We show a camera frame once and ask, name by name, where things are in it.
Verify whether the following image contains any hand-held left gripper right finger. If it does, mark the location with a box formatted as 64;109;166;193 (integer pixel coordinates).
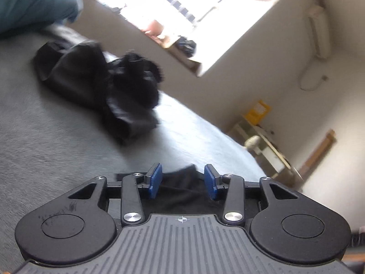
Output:
204;164;299;225

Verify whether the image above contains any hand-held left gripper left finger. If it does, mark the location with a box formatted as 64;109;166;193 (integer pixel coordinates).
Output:
68;163;164;225

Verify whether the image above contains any black printed T-shirt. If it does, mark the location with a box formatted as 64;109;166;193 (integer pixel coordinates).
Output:
115;164;227;216

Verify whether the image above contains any plain black shirt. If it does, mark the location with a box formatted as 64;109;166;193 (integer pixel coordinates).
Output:
34;40;110;112

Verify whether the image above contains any smooth black garment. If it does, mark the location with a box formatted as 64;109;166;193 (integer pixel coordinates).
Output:
104;91;159;147

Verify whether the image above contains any white shelf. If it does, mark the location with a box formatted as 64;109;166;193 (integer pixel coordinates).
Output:
228;114;303;189

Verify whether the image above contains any yellow box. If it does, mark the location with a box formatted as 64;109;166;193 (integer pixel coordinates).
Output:
246;100;271;126

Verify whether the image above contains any black frilly garment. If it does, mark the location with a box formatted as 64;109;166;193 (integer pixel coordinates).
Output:
107;51;165;109

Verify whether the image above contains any long cardboard plank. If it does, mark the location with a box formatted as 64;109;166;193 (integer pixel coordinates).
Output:
302;130;336;178

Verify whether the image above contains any cardboard box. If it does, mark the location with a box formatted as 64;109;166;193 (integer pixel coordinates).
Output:
162;34;202;76

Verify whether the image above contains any black cloth bundle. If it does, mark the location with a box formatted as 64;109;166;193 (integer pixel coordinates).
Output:
175;37;197;58

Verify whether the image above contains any pink round pot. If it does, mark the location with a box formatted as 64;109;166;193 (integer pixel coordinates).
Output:
144;19;165;36

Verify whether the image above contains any window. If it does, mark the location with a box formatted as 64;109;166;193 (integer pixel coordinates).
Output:
86;0;300;77

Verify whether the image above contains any white air conditioner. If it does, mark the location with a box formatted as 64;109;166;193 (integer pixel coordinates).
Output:
307;4;331;59

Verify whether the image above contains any teal blue pillow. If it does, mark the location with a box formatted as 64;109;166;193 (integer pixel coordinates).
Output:
0;0;84;37

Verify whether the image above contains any white bed post finial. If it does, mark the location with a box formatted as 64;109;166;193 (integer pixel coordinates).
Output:
244;135;261;150

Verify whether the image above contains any thin wall wire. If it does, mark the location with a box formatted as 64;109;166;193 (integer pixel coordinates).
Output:
299;60;329;91

